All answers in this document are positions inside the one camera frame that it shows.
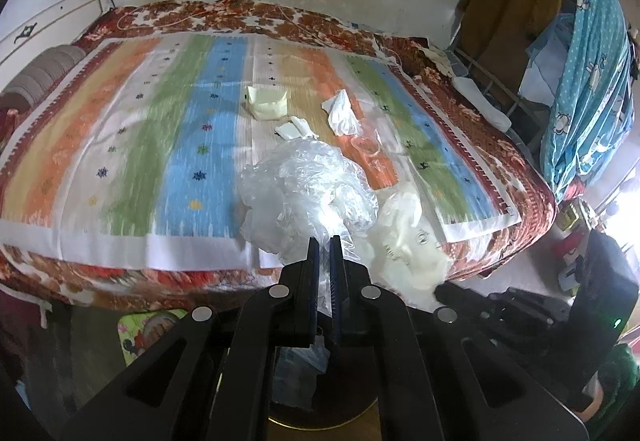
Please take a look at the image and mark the brown bin with gold rim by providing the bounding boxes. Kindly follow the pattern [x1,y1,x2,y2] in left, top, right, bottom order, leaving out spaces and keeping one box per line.
[267,338,382,431]

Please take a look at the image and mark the white cloth on rail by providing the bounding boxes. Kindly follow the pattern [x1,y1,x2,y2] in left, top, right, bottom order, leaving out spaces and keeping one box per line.
[452,76,513,131]

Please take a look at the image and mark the small white plastic bag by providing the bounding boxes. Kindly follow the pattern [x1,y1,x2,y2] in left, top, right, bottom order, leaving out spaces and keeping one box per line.
[321,90,362,138]

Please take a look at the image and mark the red floral blanket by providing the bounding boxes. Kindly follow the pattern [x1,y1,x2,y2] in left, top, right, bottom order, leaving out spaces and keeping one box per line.
[0,0,558,318]

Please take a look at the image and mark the green and red boxes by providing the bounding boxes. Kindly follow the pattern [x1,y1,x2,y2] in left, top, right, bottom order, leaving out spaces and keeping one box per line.
[556,198,601,292]

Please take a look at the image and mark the white crumpled tissue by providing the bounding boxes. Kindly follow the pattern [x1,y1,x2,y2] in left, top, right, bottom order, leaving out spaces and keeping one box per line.
[274,116,321,141]

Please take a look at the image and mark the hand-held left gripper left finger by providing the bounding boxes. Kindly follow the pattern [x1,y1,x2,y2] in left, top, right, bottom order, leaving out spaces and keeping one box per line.
[60,236,322,441]

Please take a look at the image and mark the clear plastic bag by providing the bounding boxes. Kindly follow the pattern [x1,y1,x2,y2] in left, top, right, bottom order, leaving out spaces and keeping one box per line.
[239,137,380,322]

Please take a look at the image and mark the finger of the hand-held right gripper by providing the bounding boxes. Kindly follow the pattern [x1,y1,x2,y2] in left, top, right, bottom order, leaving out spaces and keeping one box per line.
[433,281,506,323]

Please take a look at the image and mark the striped colourful bed mat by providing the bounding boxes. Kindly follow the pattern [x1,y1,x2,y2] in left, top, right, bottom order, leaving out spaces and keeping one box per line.
[0,32,521,273]

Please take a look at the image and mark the blue face mask packet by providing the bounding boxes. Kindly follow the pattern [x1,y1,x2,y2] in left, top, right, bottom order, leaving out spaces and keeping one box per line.
[272,345,332,413]

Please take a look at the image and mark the metal bed rail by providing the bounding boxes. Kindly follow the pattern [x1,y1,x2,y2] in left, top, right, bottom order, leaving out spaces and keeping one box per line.
[450,44,547,144]

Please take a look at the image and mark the white headboard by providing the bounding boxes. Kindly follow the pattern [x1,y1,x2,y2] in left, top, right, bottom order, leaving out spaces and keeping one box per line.
[0,0,109,68]

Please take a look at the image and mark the pale plastic wrapper piece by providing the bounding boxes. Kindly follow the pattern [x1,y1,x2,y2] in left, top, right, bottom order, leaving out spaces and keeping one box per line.
[243,85,290,120]

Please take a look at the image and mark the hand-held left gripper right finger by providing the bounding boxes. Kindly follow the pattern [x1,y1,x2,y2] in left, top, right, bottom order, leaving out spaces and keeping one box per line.
[329,234,592,441]

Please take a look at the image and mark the green cartoon printed stool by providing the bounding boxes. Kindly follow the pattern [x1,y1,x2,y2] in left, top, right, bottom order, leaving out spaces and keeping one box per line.
[116,308,193,367]

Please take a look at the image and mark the person's right hand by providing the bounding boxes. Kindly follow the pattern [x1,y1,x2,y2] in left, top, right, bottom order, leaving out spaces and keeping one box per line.
[580,396,608,422]

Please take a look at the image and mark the cream printed plastic bag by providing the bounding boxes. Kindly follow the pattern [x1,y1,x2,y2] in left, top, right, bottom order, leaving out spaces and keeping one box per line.
[367,188,453,308]

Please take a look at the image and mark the grey pillow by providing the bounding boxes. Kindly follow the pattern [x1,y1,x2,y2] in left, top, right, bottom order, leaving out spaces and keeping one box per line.
[0,44,89,110]

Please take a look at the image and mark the clear plastic ring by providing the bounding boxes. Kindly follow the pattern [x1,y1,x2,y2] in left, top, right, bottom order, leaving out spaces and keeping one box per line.
[350,134,383,161]

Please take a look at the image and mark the blue dotted cartoon curtain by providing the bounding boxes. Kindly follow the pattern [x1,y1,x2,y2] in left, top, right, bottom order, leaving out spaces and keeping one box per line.
[539,0,632,203]

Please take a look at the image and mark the brown coat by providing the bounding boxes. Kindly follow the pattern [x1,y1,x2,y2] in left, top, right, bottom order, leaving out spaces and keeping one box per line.
[457,0,569,72]

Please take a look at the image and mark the person's right forearm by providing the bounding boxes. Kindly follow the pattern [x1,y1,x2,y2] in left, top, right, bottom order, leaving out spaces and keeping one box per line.
[597,343,640,422]

